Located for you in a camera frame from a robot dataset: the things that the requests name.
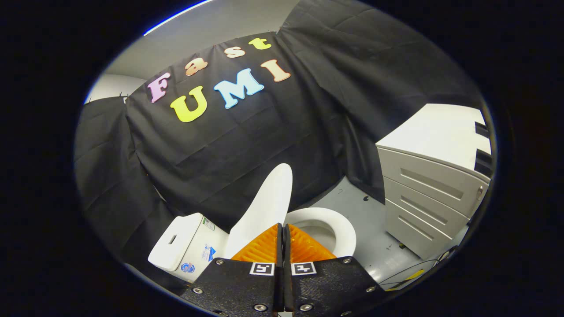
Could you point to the white toilet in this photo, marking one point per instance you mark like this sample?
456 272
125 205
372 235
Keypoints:
189 246

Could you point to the black backdrop cloth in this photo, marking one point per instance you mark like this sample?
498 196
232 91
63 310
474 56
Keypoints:
264 141

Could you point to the white drawer cabinet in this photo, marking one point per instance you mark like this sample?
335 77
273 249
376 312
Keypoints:
423 185

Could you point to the white toilet seat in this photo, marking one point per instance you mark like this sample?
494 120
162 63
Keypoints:
346 231

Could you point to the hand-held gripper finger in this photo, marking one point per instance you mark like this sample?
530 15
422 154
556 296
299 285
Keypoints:
280 246
287 246

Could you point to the yellow floor tape strip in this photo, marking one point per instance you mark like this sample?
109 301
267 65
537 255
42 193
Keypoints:
410 278

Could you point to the white toilet lid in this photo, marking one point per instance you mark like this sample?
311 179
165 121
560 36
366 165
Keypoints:
264 207

